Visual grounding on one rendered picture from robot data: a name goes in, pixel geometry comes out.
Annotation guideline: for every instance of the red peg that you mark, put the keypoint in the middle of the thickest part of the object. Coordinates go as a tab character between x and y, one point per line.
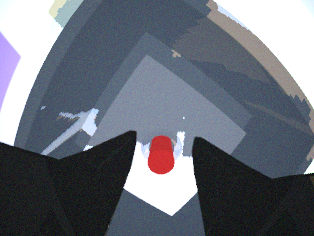
160	157

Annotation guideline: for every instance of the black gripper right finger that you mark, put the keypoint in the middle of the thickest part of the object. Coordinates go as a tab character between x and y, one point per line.
236	200

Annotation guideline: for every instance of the dark grey open box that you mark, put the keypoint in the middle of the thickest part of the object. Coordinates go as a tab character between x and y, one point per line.
203	44

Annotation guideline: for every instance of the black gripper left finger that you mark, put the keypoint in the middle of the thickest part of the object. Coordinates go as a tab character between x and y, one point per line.
83	189

